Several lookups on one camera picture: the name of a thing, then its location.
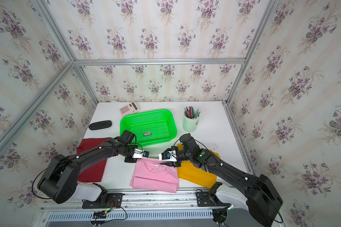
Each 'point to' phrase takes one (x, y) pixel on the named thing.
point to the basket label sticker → (147, 134)
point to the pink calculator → (131, 108)
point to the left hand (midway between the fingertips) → (141, 155)
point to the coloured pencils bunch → (191, 113)
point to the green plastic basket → (150, 126)
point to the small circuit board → (99, 214)
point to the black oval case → (100, 125)
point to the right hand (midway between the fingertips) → (163, 156)
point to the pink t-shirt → (149, 174)
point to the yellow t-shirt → (190, 172)
